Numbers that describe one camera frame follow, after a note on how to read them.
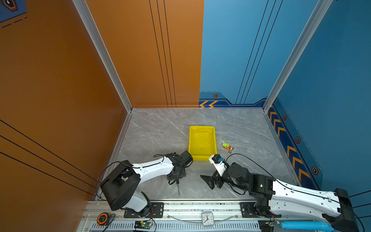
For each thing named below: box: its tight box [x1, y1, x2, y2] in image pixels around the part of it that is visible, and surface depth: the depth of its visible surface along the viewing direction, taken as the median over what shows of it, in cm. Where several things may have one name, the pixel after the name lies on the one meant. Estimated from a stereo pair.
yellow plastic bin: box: [188, 125, 218, 162], surface depth 99 cm
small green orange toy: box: [222, 142, 230, 150], surface depth 98 cm
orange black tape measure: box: [96, 212, 110, 227], surface depth 70 cm
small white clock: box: [201, 211, 215, 227], surface depth 71 cm
